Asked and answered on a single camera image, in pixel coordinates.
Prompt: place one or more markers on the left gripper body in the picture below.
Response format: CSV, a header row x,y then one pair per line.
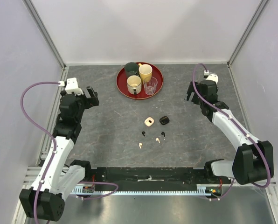
x,y
86,103

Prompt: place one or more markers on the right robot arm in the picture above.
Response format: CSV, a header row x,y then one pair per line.
x,y
253,161

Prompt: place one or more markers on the clear glass tumbler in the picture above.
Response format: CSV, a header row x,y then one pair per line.
x,y
150,85

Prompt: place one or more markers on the dark green mug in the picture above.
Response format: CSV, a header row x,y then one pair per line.
x,y
131,68

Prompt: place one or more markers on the slotted cable duct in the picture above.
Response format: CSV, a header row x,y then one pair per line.
x,y
81,191

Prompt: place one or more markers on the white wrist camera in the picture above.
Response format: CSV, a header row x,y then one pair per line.
x,y
213,77
72,87

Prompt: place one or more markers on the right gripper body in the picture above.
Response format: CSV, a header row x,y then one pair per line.
x,y
197,98

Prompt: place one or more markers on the cream mug black handle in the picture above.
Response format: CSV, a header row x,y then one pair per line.
x,y
134,85

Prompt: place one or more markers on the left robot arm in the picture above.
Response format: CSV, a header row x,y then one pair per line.
x,y
45,199

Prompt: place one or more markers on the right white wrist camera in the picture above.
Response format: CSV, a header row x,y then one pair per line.
x,y
213,77

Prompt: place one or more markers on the yellow mug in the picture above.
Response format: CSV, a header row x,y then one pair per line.
x,y
145,72

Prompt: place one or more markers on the black earbud charging case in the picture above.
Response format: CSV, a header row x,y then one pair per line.
x,y
164,120

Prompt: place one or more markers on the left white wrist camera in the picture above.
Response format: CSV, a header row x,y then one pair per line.
x,y
72,87

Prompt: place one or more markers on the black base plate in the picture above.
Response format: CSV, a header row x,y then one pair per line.
x,y
154,178

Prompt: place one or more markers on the red round tray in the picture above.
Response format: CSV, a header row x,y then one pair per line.
x,y
121,80

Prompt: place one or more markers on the cream earbud charging case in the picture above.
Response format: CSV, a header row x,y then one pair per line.
x,y
149,121

